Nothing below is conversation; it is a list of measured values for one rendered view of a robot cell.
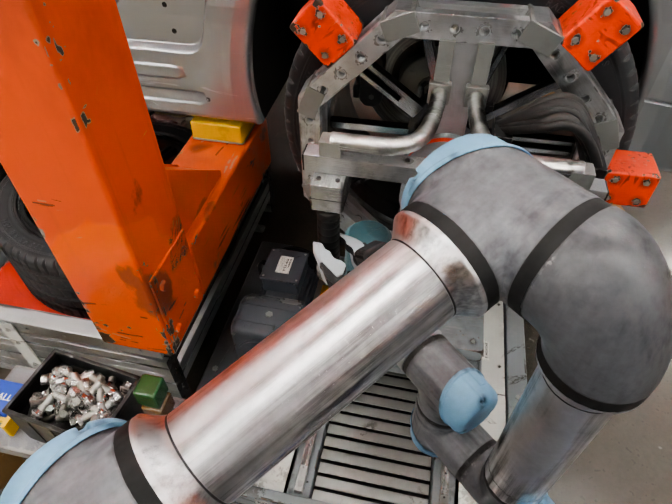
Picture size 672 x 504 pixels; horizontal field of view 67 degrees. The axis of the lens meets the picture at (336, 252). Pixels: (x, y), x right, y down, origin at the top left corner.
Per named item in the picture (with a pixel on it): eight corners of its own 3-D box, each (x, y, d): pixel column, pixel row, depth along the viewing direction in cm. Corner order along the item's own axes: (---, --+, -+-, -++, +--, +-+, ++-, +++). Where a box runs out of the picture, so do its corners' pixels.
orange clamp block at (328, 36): (365, 23, 85) (328, -20, 81) (357, 43, 80) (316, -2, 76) (336, 50, 89) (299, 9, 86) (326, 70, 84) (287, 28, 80)
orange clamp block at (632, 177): (586, 177, 97) (636, 183, 96) (591, 203, 92) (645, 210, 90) (600, 146, 92) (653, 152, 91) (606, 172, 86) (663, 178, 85)
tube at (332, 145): (448, 102, 84) (459, 39, 77) (441, 172, 71) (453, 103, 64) (344, 91, 87) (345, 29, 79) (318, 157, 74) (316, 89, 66)
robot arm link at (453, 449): (447, 490, 73) (462, 459, 65) (396, 429, 79) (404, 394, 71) (486, 458, 76) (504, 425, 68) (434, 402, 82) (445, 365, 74)
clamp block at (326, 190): (353, 178, 83) (354, 151, 79) (342, 215, 77) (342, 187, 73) (323, 175, 83) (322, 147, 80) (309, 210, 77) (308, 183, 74)
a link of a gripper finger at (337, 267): (301, 270, 86) (338, 302, 81) (299, 245, 81) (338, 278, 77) (315, 261, 87) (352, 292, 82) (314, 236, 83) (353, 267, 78)
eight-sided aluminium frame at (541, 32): (550, 265, 113) (663, 13, 74) (552, 288, 109) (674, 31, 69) (312, 231, 121) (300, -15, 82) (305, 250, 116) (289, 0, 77)
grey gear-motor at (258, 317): (334, 296, 171) (334, 219, 146) (303, 410, 142) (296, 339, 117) (282, 287, 173) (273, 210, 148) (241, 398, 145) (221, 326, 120)
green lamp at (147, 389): (170, 388, 88) (164, 376, 85) (159, 409, 85) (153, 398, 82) (148, 384, 88) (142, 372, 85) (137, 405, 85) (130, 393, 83)
